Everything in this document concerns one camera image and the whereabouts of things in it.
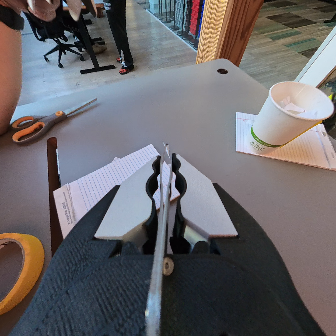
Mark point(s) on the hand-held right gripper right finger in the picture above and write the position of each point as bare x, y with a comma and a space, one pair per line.
207, 210

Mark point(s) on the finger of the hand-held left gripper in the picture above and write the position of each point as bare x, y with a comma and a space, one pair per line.
90, 6
74, 9

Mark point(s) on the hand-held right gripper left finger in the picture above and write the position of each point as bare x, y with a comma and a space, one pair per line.
123, 210

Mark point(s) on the long metal tweezers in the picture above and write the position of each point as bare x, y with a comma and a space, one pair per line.
154, 288

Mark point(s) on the yellow masking tape roll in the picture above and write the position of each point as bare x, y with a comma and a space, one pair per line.
32, 262

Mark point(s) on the grey orange scissors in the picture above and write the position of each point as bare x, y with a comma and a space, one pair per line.
49, 120

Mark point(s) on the white green paper cup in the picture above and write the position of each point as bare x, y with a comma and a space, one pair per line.
283, 123

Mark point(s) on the person's left forearm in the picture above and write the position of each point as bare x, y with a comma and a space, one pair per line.
9, 78

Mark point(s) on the grey desk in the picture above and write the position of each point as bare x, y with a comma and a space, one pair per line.
183, 110

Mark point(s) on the person's left hand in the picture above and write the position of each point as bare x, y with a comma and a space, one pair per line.
44, 10

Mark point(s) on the lined notepad printed label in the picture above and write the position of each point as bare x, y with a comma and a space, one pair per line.
91, 189

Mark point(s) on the grey side table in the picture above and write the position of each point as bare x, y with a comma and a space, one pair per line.
89, 52

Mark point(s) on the black wrist watch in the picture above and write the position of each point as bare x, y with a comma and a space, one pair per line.
11, 18

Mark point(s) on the row of black stanchions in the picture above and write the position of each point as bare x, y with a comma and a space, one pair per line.
181, 32

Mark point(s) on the stack of coloured plastic crates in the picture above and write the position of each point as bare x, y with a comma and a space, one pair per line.
194, 15

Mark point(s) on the lined notepad brown backing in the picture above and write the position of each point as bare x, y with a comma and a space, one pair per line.
301, 154

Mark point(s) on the white cabinet panel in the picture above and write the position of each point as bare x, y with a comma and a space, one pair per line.
315, 63

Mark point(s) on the wooden post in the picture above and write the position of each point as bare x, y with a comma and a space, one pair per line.
228, 28

